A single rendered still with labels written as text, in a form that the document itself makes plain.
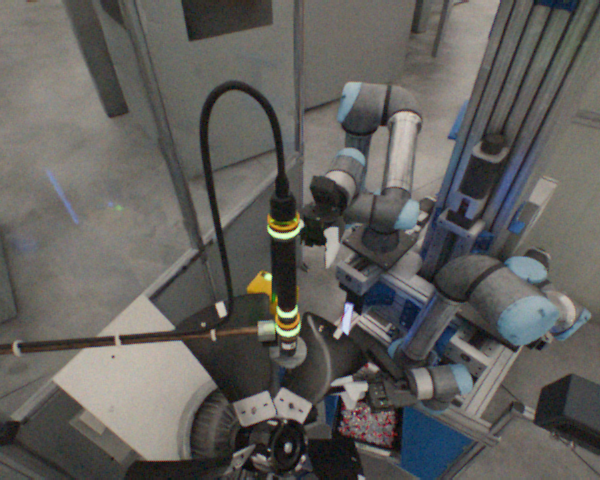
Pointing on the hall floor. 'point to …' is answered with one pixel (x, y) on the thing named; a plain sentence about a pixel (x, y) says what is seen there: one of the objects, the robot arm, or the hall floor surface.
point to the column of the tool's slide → (26, 453)
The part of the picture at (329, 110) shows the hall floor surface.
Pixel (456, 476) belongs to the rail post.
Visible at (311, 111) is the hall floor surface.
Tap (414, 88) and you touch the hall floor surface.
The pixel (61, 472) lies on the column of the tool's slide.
